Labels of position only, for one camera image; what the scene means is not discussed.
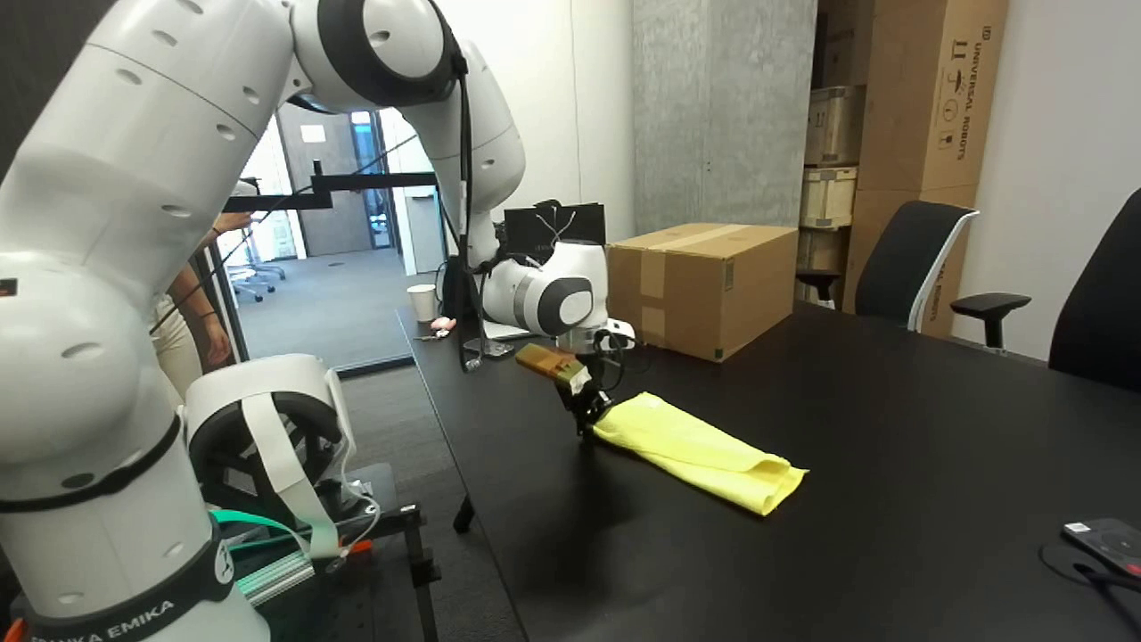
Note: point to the teal grey bar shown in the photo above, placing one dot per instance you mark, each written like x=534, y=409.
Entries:
x=279, y=576

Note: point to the grey door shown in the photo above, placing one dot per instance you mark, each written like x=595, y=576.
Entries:
x=339, y=179

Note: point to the yellow cloth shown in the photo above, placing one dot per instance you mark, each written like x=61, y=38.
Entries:
x=702, y=450

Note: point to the white VR headset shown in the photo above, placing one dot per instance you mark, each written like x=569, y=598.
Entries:
x=269, y=428

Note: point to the black tripod stand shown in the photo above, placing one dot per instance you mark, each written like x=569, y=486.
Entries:
x=419, y=570

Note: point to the tan wrist mounted block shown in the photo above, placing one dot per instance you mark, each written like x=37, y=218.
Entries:
x=550, y=362

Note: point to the tall brown cardboard box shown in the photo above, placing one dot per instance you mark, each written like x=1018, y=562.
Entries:
x=929, y=109

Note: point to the black phone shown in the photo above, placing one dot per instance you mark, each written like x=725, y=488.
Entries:
x=1106, y=541

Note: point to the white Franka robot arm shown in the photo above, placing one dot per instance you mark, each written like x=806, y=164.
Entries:
x=121, y=237

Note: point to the white cup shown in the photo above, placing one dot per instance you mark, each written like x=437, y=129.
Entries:
x=421, y=304

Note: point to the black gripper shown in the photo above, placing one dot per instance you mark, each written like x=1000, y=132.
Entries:
x=602, y=367

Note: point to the black horizontal boom bar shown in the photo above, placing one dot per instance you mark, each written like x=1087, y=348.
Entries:
x=344, y=183

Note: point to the black office chair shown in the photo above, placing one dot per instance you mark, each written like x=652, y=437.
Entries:
x=1106, y=296
x=910, y=267

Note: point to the pale cardboard box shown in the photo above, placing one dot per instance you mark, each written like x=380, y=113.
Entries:
x=829, y=196

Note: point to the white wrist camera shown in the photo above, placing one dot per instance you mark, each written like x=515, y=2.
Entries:
x=619, y=331

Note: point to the small brown cardboard box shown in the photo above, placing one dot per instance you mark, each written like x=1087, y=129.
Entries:
x=836, y=124

